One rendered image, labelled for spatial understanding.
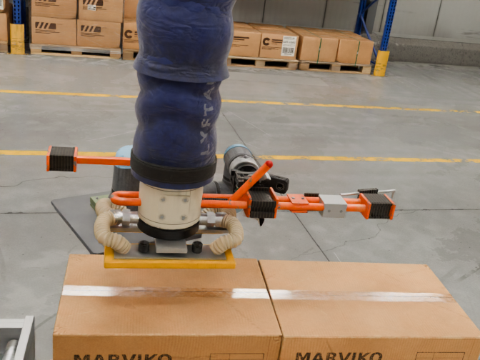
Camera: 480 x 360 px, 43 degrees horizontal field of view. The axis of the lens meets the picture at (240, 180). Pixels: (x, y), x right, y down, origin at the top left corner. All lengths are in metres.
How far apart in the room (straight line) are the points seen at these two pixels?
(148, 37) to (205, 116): 0.23
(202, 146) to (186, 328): 0.50
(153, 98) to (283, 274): 0.77
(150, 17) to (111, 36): 7.33
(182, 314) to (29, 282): 1.96
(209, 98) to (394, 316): 0.86
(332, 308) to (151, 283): 0.54
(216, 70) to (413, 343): 0.94
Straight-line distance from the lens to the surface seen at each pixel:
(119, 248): 1.57
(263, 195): 1.69
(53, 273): 3.63
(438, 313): 1.96
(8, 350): 2.24
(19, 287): 3.54
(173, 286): 1.82
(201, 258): 1.59
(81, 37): 8.74
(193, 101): 1.44
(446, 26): 12.04
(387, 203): 1.78
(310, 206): 1.70
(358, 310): 1.86
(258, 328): 1.69
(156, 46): 1.42
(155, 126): 1.48
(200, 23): 1.39
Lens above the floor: 1.95
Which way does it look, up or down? 23 degrees down
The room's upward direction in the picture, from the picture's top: 7 degrees clockwise
